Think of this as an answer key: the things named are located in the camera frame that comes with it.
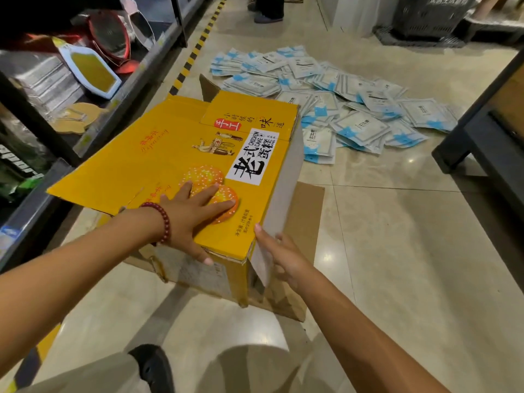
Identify white oval mirror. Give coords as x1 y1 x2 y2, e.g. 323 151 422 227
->
118 0 157 52

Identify tan bear shaped item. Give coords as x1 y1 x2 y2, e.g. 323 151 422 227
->
51 102 109 135

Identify person's right hand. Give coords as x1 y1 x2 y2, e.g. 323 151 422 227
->
253 223 316 291

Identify black metal store shelving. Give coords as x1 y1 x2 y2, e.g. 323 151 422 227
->
0 0 218 275

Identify person's left hand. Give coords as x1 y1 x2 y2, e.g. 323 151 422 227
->
158 181 236 266

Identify yellow white pillar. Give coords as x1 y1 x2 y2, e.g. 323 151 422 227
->
317 0 400 37

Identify red round mirror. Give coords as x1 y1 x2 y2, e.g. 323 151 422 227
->
86 10 140 75

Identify person's left forearm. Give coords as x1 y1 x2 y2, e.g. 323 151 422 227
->
0 206 164 367

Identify white blue framed mirror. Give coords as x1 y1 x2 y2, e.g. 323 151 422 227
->
52 36 123 100

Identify person's right forearm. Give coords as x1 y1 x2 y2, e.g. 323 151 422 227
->
294 265 451 393

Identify red bead bracelet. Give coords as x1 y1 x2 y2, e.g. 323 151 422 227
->
140 201 172 246

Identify pile of white blue sheets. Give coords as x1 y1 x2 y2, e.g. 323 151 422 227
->
209 44 459 165

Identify person's light grey trousers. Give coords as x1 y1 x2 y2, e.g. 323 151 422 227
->
16 352 142 393

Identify brown cardboard box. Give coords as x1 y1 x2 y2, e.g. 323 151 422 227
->
47 73 326 323

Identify dark grey bin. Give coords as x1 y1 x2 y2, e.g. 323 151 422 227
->
374 0 480 49

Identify black wooden display stand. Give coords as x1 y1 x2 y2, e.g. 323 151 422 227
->
432 49 524 225

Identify person's black left shoe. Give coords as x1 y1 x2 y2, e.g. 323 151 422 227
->
128 343 176 393

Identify stack of clear plastic packs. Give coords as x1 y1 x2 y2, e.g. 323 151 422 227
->
12 55 85 119

